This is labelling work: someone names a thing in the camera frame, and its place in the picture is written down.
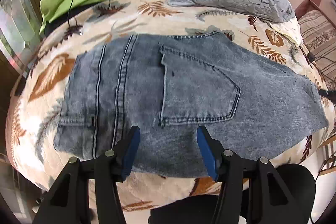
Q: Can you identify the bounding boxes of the blue denim pants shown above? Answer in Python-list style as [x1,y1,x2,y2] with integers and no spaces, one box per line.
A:
[54,32,329,177]

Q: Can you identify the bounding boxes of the leaf print fleece blanket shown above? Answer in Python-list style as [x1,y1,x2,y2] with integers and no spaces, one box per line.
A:
[4,0,336,213]

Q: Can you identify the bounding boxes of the black charger on blanket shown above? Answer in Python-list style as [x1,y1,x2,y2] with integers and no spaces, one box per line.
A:
[307,52,315,63]

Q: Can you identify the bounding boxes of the striped brown sofa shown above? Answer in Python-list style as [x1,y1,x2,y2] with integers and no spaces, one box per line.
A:
[288,0,335,90]

